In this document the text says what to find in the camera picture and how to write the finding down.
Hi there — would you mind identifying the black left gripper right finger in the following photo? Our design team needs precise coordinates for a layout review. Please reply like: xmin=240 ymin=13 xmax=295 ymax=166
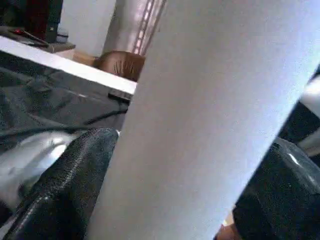
xmin=231 ymin=141 xmax=320 ymax=240

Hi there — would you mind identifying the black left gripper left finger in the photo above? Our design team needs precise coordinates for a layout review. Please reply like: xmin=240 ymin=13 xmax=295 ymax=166
xmin=4 ymin=126 xmax=121 ymax=240

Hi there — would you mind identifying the white plastic table leg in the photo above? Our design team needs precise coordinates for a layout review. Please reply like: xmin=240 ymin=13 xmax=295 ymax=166
xmin=89 ymin=0 xmax=320 ymax=240

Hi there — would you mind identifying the black plastic mat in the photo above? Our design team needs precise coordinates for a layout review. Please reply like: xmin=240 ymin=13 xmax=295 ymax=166
xmin=0 ymin=48 xmax=133 ymax=218

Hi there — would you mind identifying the white flat board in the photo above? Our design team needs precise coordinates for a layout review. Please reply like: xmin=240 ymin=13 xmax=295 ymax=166
xmin=0 ymin=34 xmax=138 ymax=96

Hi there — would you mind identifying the brown woven basket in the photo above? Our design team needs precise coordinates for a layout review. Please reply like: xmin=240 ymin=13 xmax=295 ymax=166
xmin=93 ymin=50 xmax=147 ymax=83

